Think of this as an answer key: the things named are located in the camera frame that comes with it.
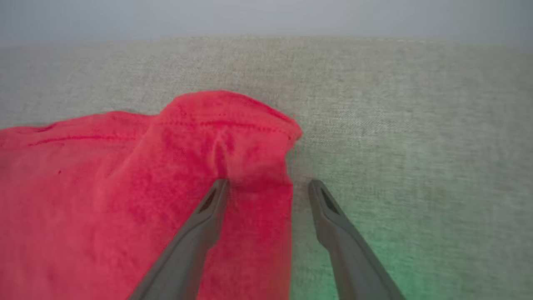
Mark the red and white basketball jersey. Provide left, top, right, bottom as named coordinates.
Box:
left=0, top=90, right=303, bottom=300

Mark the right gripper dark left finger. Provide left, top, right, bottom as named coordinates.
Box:
left=128, top=178, right=229, bottom=300

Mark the grey fabric sofa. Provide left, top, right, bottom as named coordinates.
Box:
left=0, top=35, right=533, bottom=300

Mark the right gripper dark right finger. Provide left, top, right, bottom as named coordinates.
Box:
left=308, top=179, right=407, bottom=300

